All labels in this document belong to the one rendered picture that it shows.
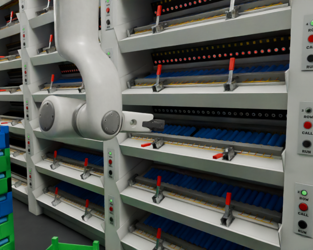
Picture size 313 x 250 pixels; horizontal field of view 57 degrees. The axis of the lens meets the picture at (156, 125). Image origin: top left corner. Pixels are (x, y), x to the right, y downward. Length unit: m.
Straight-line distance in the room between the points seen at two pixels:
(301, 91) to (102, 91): 0.45
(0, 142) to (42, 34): 0.79
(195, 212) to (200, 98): 0.36
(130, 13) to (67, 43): 0.61
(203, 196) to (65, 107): 0.57
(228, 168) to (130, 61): 0.57
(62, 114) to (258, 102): 0.48
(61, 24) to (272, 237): 0.72
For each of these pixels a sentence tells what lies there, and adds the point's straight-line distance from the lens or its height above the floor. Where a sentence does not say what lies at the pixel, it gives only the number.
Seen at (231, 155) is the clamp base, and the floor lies 0.50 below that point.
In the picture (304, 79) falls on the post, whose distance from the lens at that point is 0.75.
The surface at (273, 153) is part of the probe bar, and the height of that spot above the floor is 0.52.
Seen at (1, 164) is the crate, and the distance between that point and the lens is 1.15.
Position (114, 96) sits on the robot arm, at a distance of 0.55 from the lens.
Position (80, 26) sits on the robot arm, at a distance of 0.61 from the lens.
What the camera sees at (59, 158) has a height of 0.34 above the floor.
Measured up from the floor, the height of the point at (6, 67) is 0.84.
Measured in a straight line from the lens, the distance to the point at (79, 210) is 1.50.
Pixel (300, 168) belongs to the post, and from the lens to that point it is 0.76.
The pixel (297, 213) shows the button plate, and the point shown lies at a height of 0.39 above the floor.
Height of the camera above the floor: 0.67
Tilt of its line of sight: 6 degrees down
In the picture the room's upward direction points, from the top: straight up
